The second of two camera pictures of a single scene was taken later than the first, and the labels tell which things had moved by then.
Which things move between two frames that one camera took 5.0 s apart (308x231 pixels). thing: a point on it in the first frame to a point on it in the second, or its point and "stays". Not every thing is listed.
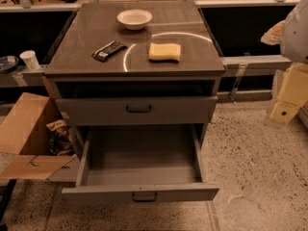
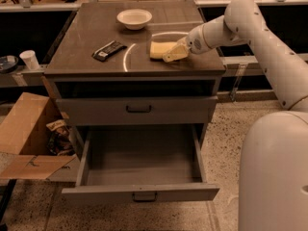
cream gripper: x=295 y=38 to x=193 y=40
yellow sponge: x=164 y=51 stays
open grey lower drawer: x=139 y=163 stays
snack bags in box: x=61 y=141 stays
